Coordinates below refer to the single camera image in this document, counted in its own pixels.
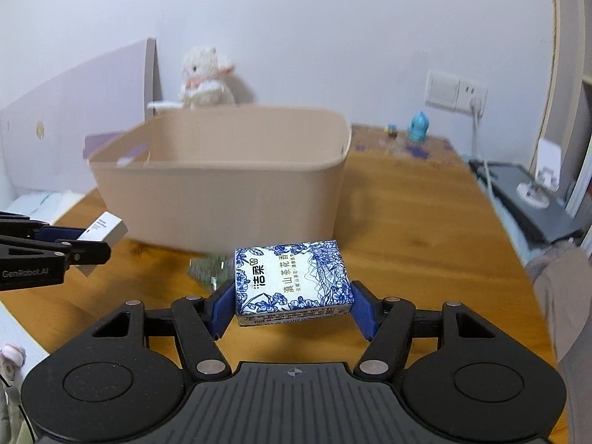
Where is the small white box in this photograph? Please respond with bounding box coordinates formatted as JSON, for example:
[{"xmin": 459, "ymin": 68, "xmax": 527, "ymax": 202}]
[{"xmin": 77, "ymin": 212, "xmax": 127, "ymax": 248}]

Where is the blue white porcelain-pattern box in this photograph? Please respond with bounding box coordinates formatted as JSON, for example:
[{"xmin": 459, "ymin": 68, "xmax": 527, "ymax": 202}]
[{"xmin": 235, "ymin": 239, "xmax": 354, "ymax": 327}]

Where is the pink purple headboard panel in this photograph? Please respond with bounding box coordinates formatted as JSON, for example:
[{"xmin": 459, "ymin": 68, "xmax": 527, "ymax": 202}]
[{"xmin": 1, "ymin": 37, "xmax": 157, "ymax": 194}]

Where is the grey beige blanket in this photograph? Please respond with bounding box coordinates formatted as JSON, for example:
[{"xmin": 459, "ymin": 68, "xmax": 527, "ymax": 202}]
[{"xmin": 526, "ymin": 242, "xmax": 591, "ymax": 443}]

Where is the beige plastic storage basket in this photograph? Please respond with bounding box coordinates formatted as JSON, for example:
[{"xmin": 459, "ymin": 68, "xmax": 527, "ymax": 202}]
[{"xmin": 88, "ymin": 105, "xmax": 351, "ymax": 253}]

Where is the grey laptop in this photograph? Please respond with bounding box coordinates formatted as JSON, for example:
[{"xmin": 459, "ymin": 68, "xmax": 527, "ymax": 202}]
[{"xmin": 468, "ymin": 159, "xmax": 584, "ymax": 243}]

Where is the white plush lamb toy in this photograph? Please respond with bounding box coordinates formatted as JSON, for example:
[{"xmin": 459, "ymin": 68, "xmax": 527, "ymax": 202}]
[{"xmin": 179, "ymin": 46, "xmax": 236, "ymax": 108}]

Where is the white phone stand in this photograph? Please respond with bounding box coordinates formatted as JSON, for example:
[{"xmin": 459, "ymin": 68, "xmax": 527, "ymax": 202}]
[{"xmin": 517, "ymin": 138, "xmax": 562, "ymax": 209}]

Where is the blue cartoon figurine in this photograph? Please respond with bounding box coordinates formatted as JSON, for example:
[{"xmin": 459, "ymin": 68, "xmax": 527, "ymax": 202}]
[{"xmin": 407, "ymin": 111, "xmax": 430, "ymax": 142}]

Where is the purple flower table mat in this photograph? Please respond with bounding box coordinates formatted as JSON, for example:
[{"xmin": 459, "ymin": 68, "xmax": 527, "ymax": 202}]
[{"xmin": 351, "ymin": 123, "xmax": 463, "ymax": 165}]

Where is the tiny mushroom figurine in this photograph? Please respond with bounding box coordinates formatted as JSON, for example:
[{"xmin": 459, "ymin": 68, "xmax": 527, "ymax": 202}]
[{"xmin": 385, "ymin": 124, "xmax": 398, "ymax": 138}]

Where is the white charger cable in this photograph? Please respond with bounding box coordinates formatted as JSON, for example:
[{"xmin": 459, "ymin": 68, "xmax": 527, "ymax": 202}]
[{"xmin": 468, "ymin": 96, "xmax": 496, "ymax": 196}]

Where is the white wall switch socket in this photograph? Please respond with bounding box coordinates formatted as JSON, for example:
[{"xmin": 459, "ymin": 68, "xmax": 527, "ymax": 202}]
[{"xmin": 424, "ymin": 69, "xmax": 489, "ymax": 116}]

